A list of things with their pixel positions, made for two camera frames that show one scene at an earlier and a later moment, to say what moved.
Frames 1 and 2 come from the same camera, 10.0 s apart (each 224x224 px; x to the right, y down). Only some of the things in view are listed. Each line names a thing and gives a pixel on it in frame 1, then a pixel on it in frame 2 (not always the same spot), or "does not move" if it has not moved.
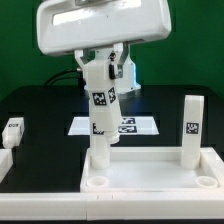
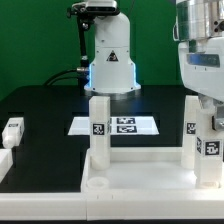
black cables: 70,73 does not move
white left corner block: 6,162 does not move
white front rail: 106,206 does not move
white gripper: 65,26 -> 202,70
